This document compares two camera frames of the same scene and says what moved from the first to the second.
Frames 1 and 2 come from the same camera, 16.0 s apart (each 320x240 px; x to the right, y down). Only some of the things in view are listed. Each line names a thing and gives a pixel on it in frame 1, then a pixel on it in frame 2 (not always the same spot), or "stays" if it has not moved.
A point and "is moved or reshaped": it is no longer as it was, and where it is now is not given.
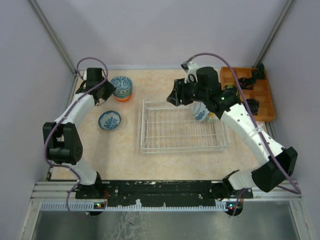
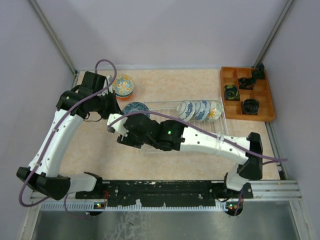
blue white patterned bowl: [199, 111] stays
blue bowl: [123, 84] → [135, 106]
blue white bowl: [109, 120] is moved or reshaped
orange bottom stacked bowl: [123, 99] stays
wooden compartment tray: [261, 92] stays
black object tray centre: [247, 83] stays
